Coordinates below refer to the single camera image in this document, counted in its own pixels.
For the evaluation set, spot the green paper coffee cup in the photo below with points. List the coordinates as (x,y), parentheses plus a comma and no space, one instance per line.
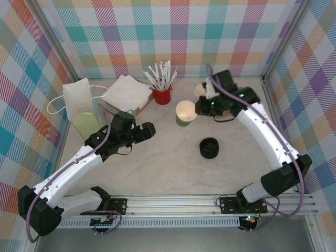
(186,110)

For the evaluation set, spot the brown pulp cup carrier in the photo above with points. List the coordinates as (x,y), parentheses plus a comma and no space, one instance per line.
(227,113)

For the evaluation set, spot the printed paper takeout bag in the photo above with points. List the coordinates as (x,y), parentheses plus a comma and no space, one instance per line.
(76,99)

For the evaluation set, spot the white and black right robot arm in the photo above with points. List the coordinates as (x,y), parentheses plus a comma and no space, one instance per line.
(265,136)

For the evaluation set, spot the stack of paper cups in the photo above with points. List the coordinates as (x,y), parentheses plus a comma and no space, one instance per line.
(199,90)

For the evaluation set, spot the brown cardboard napkin tray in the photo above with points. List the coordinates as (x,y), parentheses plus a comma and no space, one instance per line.
(148,101)

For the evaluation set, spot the red straw holder cup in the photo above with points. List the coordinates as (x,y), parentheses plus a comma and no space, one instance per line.
(162,96)

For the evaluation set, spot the stack of black cup lids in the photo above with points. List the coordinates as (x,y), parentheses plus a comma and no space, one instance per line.
(209,147)

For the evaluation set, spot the stack of white napkins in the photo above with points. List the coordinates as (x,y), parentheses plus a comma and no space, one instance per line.
(126,92)

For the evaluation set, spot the small black circuit board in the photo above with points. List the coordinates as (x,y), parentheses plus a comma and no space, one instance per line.
(249,219)
(103,223)

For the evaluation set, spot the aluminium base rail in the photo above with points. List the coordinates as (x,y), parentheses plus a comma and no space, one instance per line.
(170,204)

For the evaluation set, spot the aluminium frame post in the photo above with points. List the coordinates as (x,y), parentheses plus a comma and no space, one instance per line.
(58,39)
(285,39)

